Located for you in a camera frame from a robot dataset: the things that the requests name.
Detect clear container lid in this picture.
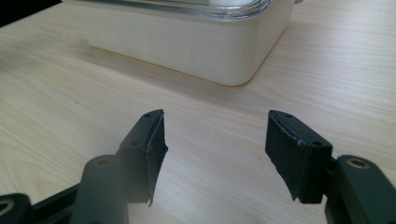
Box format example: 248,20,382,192
69,0,275,22

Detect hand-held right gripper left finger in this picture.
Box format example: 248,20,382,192
70,108,169,224

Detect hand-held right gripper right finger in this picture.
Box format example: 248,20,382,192
264,109,396,224

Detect cream plastic container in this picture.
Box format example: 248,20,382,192
61,0,304,87

